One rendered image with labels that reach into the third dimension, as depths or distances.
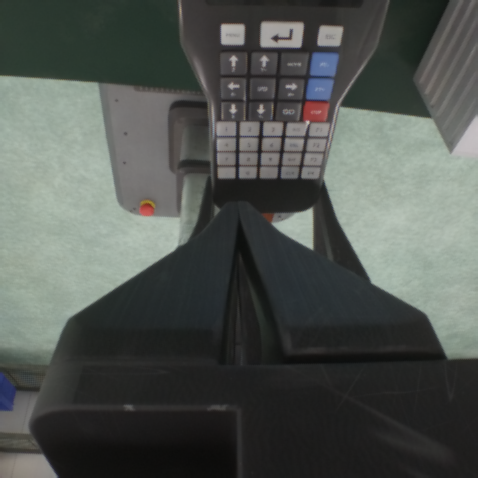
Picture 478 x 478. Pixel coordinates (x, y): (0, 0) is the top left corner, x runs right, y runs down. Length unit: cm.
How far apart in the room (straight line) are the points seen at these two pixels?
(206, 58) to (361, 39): 7
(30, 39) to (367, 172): 131
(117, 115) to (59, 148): 51
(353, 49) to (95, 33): 22
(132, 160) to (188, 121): 22
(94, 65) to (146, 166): 76
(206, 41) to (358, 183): 141
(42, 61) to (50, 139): 110
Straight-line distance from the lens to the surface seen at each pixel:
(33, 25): 39
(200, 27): 20
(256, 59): 20
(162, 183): 117
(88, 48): 38
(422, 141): 153
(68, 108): 140
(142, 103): 101
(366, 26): 21
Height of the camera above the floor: 107
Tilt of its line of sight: 37 degrees down
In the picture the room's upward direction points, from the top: 179 degrees clockwise
